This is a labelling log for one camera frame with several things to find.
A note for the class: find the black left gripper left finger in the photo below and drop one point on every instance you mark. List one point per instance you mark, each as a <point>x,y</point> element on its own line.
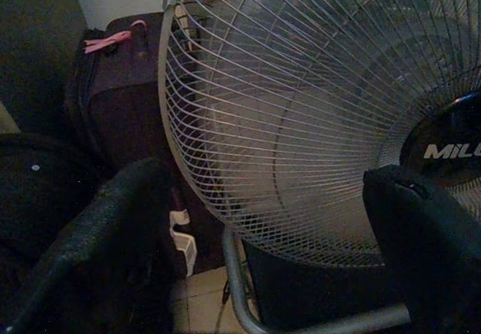
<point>112,236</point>

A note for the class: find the grey metal floor fan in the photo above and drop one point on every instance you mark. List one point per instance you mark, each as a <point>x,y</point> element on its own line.
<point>443,149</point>

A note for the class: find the pink ribbon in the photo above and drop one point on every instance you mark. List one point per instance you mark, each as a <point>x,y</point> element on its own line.
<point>109,41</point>

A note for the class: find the dark purple suitcase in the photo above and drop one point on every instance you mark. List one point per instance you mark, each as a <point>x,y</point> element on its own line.
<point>124,116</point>

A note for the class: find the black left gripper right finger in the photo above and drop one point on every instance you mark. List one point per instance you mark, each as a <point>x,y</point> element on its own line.
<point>432,259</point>

